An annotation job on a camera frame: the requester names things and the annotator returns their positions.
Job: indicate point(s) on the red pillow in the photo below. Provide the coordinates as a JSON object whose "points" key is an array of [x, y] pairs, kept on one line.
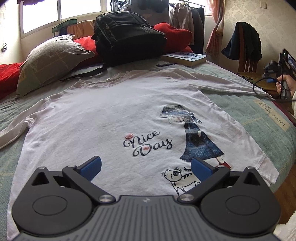
{"points": [[86, 45]]}

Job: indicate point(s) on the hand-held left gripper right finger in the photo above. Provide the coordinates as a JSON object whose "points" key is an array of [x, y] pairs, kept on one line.
{"points": [[201, 169]]}

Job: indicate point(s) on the dark hanging garment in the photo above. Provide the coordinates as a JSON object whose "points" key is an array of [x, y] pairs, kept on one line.
{"points": [[25, 1]]}

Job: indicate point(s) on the blue paperback book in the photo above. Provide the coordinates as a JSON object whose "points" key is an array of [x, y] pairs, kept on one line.
{"points": [[185, 58]]}

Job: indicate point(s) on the orange curtain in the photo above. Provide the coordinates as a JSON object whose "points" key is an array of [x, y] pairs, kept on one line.
{"points": [[215, 30]]}

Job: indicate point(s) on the beige hanging jacket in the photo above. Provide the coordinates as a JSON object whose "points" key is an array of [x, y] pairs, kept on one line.
{"points": [[181, 20]]}

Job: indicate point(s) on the black hanging coat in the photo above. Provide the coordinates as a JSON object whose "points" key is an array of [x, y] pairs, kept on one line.
{"points": [[198, 27]]}

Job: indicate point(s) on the cardboard box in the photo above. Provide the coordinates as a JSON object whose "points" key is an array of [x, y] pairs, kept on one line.
{"points": [[84, 29]]}

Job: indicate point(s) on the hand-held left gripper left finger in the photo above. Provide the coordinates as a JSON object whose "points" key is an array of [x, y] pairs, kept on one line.
{"points": [[91, 168]]}

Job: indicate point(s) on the black backpack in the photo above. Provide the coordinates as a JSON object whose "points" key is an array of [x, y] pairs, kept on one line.
{"points": [[129, 39]]}

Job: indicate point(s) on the white fluffy robe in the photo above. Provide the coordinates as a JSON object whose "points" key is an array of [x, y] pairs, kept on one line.
{"points": [[286, 229]]}

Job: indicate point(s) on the dark blue jacket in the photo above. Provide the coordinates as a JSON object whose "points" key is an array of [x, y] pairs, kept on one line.
{"points": [[247, 39]]}

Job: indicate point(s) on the wall switch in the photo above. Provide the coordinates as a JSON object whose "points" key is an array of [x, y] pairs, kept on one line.
{"points": [[264, 4]]}

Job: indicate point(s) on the grey pillow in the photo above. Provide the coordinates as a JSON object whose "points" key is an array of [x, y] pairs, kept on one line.
{"points": [[50, 62]]}

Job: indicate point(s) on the wooden chair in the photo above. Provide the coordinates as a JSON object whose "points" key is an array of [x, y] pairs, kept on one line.
{"points": [[248, 66]]}

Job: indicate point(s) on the green stool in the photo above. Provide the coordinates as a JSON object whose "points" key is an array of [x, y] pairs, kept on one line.
{"points": [[62, 24]]}

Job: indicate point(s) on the window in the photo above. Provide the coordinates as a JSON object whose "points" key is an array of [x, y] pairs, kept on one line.
{"points": [[81, 9]]}

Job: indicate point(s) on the white printed t-shirt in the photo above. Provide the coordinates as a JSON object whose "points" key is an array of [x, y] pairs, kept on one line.
{"points": [[104, 115]]}

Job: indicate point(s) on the person's right hand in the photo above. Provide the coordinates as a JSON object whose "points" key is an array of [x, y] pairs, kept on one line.
{"points": [[290, 84]]}

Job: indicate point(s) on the grey garment cover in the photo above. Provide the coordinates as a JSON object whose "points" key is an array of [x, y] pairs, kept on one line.
{"points": [[150, 15]]}

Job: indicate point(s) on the red cushion behind backpack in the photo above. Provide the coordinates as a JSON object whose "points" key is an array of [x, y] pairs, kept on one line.
{"points": [[175, 34]]}

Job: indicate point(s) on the black fluffy garment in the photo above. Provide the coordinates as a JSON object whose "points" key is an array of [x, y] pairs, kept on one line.
{"points": [[151, 2]]}

